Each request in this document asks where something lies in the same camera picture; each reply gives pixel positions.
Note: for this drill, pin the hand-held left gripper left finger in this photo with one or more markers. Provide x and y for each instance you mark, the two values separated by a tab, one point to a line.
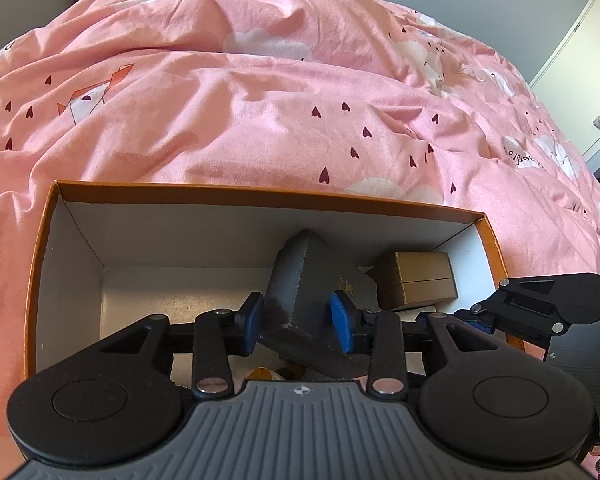
252	322

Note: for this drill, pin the small brown cardboard box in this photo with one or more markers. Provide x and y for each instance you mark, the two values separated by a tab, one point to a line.
415	275

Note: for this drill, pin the white wardrobe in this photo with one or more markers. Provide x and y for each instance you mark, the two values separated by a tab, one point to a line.
580	35

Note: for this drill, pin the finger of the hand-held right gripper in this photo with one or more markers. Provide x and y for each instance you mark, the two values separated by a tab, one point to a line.
482	326

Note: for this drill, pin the dark grey box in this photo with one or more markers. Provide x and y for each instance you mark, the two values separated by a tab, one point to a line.
300	290

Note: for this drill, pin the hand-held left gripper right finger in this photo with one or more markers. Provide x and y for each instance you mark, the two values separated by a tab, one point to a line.
341	325

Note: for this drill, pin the pink printed blanket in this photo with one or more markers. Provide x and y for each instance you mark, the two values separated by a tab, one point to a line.
280	110

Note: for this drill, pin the orange cardboard box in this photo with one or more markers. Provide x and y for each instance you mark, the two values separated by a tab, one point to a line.
180	240

